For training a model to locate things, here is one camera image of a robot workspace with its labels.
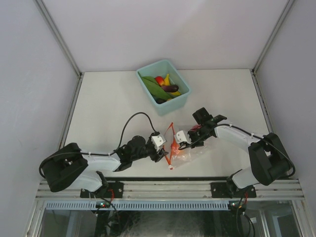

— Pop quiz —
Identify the orange fake fruit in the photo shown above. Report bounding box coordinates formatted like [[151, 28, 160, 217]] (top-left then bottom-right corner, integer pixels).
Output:
[[170, 143, 184, 158]]

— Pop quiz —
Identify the clear zip top bag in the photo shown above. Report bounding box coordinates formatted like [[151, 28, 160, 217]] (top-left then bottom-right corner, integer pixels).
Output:
[[163, 122, 211, 170]]

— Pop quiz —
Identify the small dark fake food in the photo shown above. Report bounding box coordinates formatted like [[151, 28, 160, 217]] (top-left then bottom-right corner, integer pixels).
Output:
[[156, 98, 166, 104]]

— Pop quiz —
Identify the purple fake eggplant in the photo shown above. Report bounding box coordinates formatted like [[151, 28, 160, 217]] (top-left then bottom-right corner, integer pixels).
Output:
[[161, 85, 179, 93]]

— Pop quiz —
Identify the yellow fake banana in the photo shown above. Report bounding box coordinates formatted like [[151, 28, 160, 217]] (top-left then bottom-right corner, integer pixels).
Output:
[[164, 74, 181, 96]]

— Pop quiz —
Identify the green fake leafy vegetable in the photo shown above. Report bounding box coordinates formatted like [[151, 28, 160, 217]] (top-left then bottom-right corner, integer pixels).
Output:
[[137, 72, 172, 101]]

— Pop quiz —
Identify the red fake apple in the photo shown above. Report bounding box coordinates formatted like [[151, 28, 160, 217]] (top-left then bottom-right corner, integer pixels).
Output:
[[190, 124, 201, 132]]

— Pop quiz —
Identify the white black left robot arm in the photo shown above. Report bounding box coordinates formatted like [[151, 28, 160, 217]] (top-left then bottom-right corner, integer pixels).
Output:
[[39, 132, 168, 198]]

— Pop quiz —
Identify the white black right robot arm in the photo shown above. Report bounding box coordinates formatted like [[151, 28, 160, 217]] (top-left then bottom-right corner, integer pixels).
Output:
[[186, 108, 296, 197]]

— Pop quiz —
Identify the light blue plastic bin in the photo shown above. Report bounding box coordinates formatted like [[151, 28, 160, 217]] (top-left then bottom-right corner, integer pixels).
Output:
[[136, 59, 191, 116]]

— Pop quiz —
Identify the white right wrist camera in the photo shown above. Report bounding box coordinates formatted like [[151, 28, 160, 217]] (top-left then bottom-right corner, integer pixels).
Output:
[[174, 130, 191, 144]]

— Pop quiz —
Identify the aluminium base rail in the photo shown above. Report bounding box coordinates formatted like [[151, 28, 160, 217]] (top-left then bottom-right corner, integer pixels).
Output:
[[36, 180, 305, 200]]

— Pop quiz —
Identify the slotted grey cable duct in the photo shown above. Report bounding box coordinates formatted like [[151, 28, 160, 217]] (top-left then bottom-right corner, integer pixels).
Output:
[[44, 200, 230, 211]]

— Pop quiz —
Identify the black left camera cable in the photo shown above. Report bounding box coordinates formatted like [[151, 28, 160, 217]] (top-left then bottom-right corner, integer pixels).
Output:
[[39, 112, 158, 181]]

